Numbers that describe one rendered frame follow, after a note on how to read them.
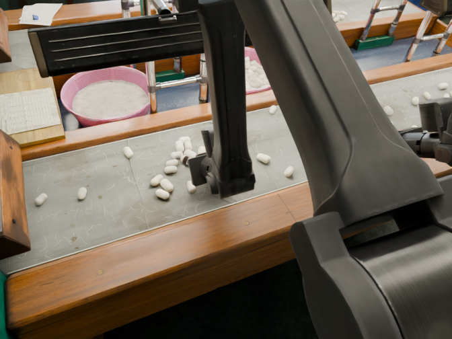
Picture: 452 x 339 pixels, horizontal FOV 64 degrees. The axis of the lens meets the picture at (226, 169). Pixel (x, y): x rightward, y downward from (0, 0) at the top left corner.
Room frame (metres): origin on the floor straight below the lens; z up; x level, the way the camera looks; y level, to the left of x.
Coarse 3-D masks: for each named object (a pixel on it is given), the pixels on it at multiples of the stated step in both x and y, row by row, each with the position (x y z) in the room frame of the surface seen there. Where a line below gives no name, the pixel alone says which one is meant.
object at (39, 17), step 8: (24, 8) 1.29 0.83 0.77; (32, 8) 1.30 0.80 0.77; (40, 8) 1.31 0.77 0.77; (48, 8) 1.31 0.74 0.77; (56, 8) 1.32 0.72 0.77; (24, 16) 1.23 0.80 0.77; (32, 16) 1.23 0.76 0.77; (40, 16) 1.25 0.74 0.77; (48, 16) 1.25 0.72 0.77; (40, 24) 1.20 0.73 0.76; (48, 24) 1.21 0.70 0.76
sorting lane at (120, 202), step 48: (384, 96) 1.04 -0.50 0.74; (432, 96) 1.08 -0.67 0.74; (144, 144) 0.68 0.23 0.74; (192, 144) 0.70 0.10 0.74; (288, 144) 0.75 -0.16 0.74; (48, 192) 0.49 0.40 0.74; (96, 192) 0.50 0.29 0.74; (144, 192) 0.52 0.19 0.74; (192, 192) 0.54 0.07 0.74; (48, 240) 0.37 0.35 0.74; (96, 240) 0.38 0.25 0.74
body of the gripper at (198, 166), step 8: (192, 160) 0.55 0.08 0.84; (200, 160) 0.56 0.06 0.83; (208, 160) 0.54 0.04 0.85; (192, 168) 0.54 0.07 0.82; (200, 168) 0.54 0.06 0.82; (208, 168) 0.52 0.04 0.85; (192, 176) 0.53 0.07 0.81; (200, 176) 0.54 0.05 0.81; (192, 184) 0.52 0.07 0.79; (200, 184) 0.52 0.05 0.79
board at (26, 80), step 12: (12, 72) 0.88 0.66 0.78; (24, 72) 0.88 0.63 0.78; (36, 72) 0.89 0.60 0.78; (0, 84) 0.81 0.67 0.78; (12, 84) 0.82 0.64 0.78; (24, 84) 0.83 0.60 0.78; (36, 84) 0.83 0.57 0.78; (48, 84) 0.84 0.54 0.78; (24, 132) 0.64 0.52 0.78; (36, 132) 0.64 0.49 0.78; (48, 132) 0.65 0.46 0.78; (60, 132) 0.65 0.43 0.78; (24, 144) 0.60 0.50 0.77
